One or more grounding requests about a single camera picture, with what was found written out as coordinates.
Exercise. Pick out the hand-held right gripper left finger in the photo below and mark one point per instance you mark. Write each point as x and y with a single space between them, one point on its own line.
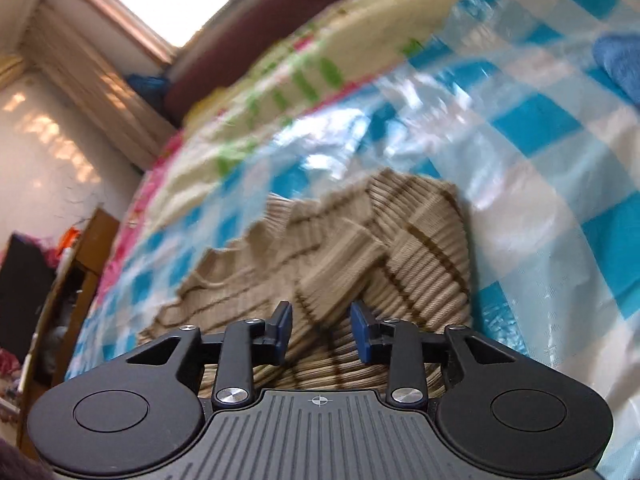
284 331

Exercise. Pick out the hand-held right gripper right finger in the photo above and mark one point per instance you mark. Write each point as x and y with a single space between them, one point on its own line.
361 334

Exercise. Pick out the beige striped knit sweater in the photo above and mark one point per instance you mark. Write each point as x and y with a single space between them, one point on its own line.
410 260

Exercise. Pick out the wooden cabinet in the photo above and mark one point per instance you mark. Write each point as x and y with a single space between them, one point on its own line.
95 245

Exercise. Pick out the orange plastic object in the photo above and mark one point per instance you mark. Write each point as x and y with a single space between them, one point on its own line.
69 240

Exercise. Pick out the black monitor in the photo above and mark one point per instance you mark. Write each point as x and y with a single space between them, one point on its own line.
25 290

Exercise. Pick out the floral bedsheet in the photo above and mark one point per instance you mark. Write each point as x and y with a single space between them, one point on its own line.
310 60

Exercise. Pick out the blue checked plastic sheet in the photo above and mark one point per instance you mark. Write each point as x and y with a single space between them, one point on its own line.
535 120

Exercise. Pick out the blue plastic bag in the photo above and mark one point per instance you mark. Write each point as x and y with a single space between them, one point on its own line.
146 87

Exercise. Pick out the dark brown cloth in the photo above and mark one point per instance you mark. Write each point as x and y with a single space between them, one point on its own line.
17 465

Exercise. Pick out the maroon headboard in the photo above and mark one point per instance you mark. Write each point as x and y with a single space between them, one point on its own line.
240 35

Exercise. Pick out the beige curtain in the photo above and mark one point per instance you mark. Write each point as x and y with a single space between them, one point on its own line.
100 90

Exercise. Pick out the blue knit sweater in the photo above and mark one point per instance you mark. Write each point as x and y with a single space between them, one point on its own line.
620 65

